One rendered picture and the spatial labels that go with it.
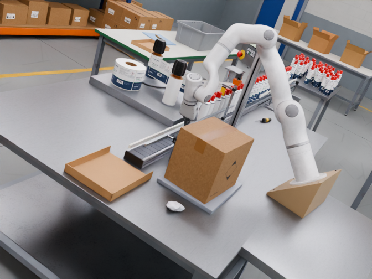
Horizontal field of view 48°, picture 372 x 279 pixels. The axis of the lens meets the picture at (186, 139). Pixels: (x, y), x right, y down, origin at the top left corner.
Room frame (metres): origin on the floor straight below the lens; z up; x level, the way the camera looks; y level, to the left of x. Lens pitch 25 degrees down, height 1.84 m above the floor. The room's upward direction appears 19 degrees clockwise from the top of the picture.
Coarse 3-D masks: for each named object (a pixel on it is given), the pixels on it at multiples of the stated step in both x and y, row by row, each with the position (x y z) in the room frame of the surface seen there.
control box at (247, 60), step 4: (244, 44) 2.60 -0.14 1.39; (248, 44) 2.57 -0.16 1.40; (244, 48) 2.59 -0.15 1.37; (252, 48) 2.52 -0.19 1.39; (244, 52) 2.57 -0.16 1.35; (256, 52) 2.48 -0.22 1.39; (244, 56) 2.56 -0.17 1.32; (248, 56) 2.53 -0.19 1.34; (240, 60) 2.59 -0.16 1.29; (244, 60) 2.55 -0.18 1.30; (248, 60) 2.52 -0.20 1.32; (252, 60) 2.48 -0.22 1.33; (248, 64) 2.51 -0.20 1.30
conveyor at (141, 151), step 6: (252, 102) 3.18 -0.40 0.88; (228, 114) 2.73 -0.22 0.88; (168, 138) 2.03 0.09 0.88; (156, 144) 1.92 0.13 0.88; (162, 144) 1.94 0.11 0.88; (168, 144) 1.96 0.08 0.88; (132, 150) 1.77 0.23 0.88; (138, 150) 1.79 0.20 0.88; (144, 150) 1.82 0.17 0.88; (150, 150) 1.84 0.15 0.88; (156, 150) 1.86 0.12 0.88; (138, 156) 1.74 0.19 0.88; (144, 156) 1.76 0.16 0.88
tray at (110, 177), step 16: (80, 160) 1.57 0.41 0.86; (96, 160) 1.65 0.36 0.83; (112, 160) 1.70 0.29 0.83; (80, 176) 1.45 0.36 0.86; (96, 176) 1.53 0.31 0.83; (112, 176) 1.57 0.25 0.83; (128, 176) 1.61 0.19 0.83; (144, 176) 1.60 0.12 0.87; (96, 192) 1.42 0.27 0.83; (112, 192) 1.45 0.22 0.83
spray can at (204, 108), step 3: (210, 99) 2.34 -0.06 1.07; (207, 102) 2.32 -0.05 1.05; (201, 105) 2.33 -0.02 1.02; (204, 105) 2.32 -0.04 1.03; (207, 105) 2.32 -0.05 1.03; (201, 108) 2.32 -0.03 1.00; (204, 108) 2.32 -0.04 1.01; (207, 108) 2.32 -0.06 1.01; (201, 111) 2.32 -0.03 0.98; (204, 111) 2.32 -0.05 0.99; (207, 111) 2.33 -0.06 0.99; (198, 114) 2.33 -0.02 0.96; (201, 114) 2.32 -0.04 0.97; (204, 114) 2.32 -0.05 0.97; (198, 117) 2.32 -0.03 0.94; (201, 117) 2.32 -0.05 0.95
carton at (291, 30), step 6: (288, 18) 8.47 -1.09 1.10; (282, 24) 8.26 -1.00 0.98; (288, 24) 8.20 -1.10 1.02; (294, 24) 8.10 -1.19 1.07; (300, 24) 8.45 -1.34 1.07; (306, 24) 8.26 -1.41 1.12; (282, 30) 8.24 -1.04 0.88; (288, 30) 8.18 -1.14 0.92; (294, 30) 8.12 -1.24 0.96; (300, 30) 8.18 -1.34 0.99; (282, 36) 8.21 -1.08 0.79; (288, 36) 8.15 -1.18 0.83; (294, 36) 8.09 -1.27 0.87; (300, 36) 8.27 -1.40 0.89
